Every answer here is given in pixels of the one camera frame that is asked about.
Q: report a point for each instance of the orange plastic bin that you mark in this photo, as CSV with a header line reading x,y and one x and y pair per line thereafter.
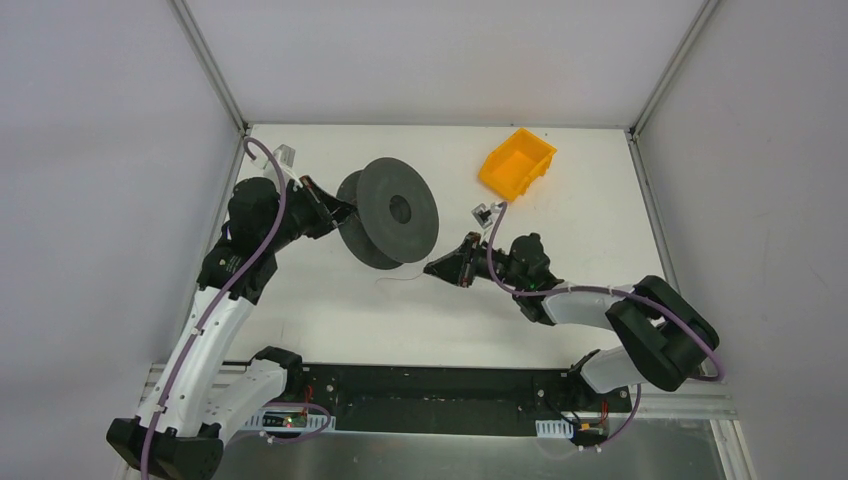
x,y
513,166

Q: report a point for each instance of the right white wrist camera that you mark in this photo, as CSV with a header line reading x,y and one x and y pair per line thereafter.
x,y
485,215

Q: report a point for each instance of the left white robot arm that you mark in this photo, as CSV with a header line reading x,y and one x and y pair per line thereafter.
x,y
181,429

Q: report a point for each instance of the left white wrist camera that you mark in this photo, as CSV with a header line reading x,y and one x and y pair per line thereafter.
x,y
284,157

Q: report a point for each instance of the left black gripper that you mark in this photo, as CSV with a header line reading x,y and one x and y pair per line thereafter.
x,y
314,201

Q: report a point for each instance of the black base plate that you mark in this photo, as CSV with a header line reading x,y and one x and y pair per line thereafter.
x,y
453,401

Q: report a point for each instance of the left white cable duct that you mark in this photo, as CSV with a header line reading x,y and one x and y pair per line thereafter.
x,y
282,421

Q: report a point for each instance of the right white cable duct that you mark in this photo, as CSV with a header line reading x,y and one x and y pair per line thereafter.
x,y
554,429

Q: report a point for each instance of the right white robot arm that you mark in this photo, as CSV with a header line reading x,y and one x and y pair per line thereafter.
x,y
663,339

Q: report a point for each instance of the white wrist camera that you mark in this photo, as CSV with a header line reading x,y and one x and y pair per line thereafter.
x,y
284,157
485,215

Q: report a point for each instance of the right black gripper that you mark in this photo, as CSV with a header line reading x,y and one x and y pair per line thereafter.
x,y
472,259

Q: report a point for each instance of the black cable spool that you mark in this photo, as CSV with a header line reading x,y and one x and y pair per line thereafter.
x,y
396,220

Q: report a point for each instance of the white cable duct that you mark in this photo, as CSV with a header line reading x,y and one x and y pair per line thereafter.
x,y
282,421
554,429

